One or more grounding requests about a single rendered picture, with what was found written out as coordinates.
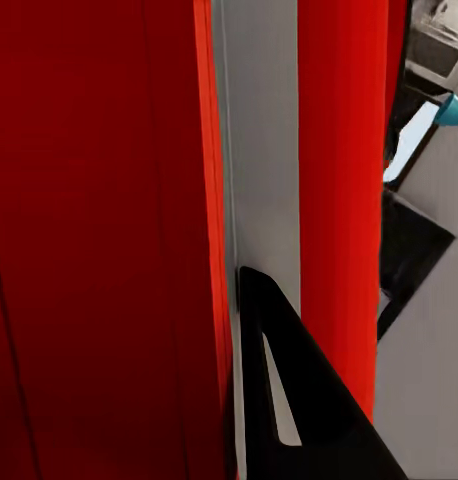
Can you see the radio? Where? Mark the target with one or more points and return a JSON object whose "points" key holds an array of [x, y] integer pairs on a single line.
{"points": [[148, 150]]}

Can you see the fixed window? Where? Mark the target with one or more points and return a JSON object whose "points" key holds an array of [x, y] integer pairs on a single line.
{"points": [[411, 132]]}

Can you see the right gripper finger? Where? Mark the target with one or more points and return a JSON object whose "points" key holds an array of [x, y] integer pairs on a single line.
{"points": [[338, 441]]}

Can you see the fridge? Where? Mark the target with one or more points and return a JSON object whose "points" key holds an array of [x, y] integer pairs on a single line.
{"points": [[432, 54]]}

